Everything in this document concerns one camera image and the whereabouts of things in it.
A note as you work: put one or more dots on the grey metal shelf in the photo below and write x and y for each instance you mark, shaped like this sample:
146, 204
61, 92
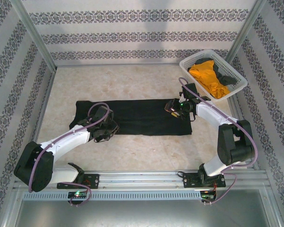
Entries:
142, 212

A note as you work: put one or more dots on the aluminium mounting rail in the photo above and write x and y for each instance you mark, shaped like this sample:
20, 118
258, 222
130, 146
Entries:
142, 178

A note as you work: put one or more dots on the aluminium frame post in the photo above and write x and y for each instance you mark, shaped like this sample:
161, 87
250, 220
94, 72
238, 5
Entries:
32, 33
247, 30

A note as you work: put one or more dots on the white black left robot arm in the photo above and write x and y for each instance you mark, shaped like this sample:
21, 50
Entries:
61, 143

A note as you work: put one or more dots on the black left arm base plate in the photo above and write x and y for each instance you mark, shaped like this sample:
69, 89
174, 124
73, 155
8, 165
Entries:
92, 180

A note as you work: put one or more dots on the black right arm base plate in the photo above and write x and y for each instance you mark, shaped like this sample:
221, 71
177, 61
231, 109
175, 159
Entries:
190, 179

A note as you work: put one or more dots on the white plastic basket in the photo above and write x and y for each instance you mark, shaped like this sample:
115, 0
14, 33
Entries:
234, 71

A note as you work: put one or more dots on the black t-shirt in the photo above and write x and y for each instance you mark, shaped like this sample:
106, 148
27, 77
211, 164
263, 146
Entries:
144, 118

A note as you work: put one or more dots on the dark grey t-shirt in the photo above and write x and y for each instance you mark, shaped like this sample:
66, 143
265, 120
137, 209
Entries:
227, 79

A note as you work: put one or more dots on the orange t-shirt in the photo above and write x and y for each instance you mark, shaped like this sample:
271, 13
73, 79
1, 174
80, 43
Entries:
208, 75

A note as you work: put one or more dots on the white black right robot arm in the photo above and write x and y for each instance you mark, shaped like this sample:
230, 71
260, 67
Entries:
234, 146

